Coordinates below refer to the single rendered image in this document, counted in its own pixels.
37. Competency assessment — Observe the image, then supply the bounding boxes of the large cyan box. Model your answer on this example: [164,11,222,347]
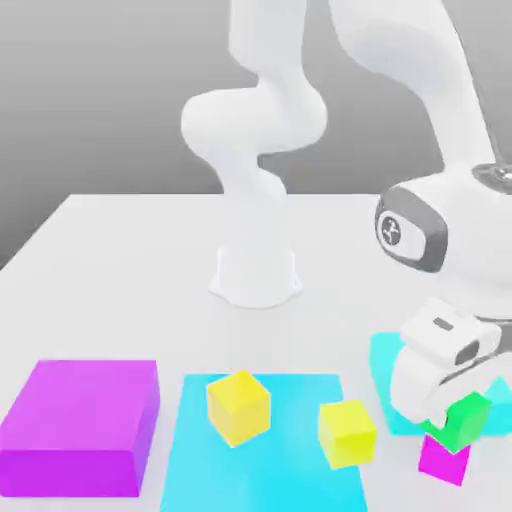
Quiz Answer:
[158,372,370,512]
[367,330,512,438]

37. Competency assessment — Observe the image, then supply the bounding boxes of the small magenta cube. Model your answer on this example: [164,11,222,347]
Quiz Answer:
[417,433,472,488]

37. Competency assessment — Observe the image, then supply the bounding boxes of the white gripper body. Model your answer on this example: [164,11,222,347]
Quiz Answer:
[389,345,502,424]

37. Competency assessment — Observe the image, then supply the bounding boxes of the small green cube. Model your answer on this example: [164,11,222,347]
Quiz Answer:
[419,390,492,456]

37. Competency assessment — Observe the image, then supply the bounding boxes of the small yellow cube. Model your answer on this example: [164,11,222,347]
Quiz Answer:
[318,398,378,470]
[206,369,272,448]

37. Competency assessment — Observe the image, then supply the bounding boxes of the large purple box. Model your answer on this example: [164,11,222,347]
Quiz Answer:
[0,358,161,499]

